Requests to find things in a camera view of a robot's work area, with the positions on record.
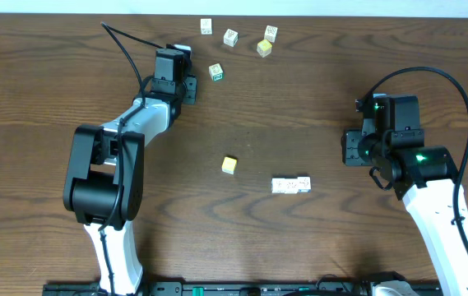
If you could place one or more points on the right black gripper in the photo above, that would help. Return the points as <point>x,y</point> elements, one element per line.
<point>350,142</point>

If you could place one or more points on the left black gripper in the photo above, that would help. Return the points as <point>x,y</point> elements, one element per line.
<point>191,88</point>

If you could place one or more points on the acorn picture wooden block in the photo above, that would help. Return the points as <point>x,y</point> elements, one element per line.
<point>304,184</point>

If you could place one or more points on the white block red bug drawing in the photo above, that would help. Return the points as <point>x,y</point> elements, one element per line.
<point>291,186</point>

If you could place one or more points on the white block blue edge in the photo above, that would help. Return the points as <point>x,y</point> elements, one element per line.
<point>278,185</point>

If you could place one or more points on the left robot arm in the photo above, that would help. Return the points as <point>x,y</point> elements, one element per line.
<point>105,175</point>

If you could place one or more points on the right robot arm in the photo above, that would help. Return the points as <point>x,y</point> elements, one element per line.
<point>441,216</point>

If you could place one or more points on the green letter wooden block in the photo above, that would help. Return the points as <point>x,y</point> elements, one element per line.
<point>216,72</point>

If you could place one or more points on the white block top left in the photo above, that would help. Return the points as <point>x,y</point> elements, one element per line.
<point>206,26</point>

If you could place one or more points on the white block black drawing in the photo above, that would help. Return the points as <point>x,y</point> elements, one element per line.
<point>231,37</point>

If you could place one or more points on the plain yellow wooden block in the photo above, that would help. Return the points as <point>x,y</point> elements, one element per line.
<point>229,165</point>

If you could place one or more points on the yellow top wooden block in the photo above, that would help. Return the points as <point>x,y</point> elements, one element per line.
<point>264,48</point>

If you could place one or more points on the white block top right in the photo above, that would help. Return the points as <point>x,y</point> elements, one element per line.
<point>271,33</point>

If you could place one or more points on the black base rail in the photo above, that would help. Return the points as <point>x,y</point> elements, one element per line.
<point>180,289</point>

